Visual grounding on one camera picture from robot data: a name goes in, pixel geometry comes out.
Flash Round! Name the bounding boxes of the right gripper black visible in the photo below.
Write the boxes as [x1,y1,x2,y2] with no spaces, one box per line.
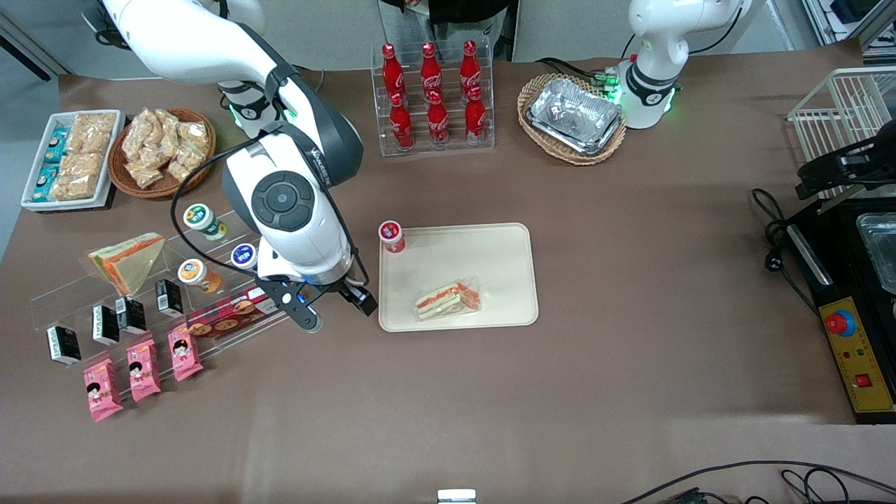
[328,277,380,318]

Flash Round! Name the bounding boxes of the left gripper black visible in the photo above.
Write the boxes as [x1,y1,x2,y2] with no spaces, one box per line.
[797,119,896,202]

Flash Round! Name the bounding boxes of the triangle sandwich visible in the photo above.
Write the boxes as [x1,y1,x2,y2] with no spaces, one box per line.
[89,232,167,297]
[414,280,482,322]

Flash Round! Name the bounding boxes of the steel food tray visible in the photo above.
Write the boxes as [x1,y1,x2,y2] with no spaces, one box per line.
[856,213,896,295]

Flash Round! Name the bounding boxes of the cream plastic serving tray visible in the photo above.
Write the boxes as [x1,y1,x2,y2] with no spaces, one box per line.
[378,223,540,333]

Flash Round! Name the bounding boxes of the aluminium foil tray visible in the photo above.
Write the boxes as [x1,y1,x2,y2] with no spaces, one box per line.
[526,77,624,156]

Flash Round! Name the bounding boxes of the white rectangular snack tray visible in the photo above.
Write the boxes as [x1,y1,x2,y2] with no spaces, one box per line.
[21,110,127,212]

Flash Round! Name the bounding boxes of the silver metal lever bar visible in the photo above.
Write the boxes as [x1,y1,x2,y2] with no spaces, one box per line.
[815,190,865,214]

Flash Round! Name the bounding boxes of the red lid yogurt cup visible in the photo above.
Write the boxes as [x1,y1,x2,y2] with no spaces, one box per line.
[379,220,406,256]

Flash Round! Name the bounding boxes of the black machine with yellow panel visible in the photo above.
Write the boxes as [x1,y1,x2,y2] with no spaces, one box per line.
[784,198,896,426]

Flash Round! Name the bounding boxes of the blue lid yogurt cup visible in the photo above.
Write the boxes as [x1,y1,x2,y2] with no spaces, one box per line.
[231,243,261,274]

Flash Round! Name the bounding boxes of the red plaid cookie box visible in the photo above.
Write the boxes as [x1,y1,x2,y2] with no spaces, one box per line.
[185,286,289,342]

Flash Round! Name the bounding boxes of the orange lid yogurt cup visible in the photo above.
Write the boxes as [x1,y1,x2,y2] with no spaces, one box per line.
[177,258,223,295]

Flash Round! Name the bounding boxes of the clear acrylic bottle rack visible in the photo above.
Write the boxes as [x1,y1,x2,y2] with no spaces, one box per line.
[371,38,496,158]

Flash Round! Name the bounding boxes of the green lid yogurt cup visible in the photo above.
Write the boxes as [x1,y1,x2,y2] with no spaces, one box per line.
[183,203,228,242]

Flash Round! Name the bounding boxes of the red cola bottle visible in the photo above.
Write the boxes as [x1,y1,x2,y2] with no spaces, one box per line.
[381,43,407,106]
[427,90,450,146]
[460,40,482,100]
[389,91,415,150]
[465,85,487,144]
[420,42,443,104]

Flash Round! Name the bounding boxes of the pink snack packet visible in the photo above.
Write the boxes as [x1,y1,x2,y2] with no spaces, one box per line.
[168,326,204,382]
[127,340,162,403]
[83,358,124,423]

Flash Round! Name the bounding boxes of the small black drink carton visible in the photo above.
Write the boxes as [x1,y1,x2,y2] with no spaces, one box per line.
[92,305,120,347]
[155,279,184,318]
[46,325,82,367]
[115,296,148,335]

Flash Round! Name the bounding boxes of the clear bag of fried snacks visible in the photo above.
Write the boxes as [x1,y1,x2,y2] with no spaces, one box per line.
[129,157,165,190]
[167,143,209,183]
[178,120,211,151]
[122,108,158,165]
[154,108,184,151]

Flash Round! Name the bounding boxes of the dark brown wicker basket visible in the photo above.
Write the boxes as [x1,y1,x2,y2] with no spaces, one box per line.
[108,107,217,201]

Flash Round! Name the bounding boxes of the light tan wicker basket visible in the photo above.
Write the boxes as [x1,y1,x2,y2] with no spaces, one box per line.
[517,73,627,166]

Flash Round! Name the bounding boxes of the clear acrylic tiered display shelf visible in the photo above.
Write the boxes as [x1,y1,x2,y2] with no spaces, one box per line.
[29,201,309,403]

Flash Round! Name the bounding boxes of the person in dark clothes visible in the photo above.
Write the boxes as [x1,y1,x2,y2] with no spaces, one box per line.
[378,0,517,61]

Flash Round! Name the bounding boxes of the clear pack of crackers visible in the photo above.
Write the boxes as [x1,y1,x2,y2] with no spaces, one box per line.
[48,153,106,202]
[70,112,118,155]

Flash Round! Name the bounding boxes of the small blue snack packet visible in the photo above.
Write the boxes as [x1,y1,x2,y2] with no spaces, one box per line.
[31,164,60,204]
[45,126,71,165]

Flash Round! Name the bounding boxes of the white wire rack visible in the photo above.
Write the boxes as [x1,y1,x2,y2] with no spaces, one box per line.
[787,66,896,200]

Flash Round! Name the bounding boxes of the black power cable with plug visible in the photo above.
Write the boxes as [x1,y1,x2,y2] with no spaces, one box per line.
[751,188,821,316]

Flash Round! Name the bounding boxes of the metal frame shelf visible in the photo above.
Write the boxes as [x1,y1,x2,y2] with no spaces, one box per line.
[801,0,896,58]

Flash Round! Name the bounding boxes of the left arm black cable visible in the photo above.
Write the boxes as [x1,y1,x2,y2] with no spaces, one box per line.
[689,3,744,55]

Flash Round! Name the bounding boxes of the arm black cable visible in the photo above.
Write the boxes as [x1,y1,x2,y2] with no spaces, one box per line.
[689,3,744,55]
[170,133,370,295]

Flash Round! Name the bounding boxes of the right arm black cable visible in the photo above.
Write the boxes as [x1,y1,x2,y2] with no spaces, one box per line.
[170,133,370,295]

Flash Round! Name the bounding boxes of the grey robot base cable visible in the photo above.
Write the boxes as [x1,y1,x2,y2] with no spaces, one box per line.
[294,64,327,97]

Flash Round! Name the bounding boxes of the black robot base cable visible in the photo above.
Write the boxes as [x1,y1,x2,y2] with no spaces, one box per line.
[535,56,624,95]

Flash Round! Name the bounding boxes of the long black cable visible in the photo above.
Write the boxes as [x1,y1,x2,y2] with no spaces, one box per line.
[619,460,896,504]

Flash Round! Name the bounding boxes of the looped black cable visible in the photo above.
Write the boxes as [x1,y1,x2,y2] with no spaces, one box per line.
[780,468,851,504]

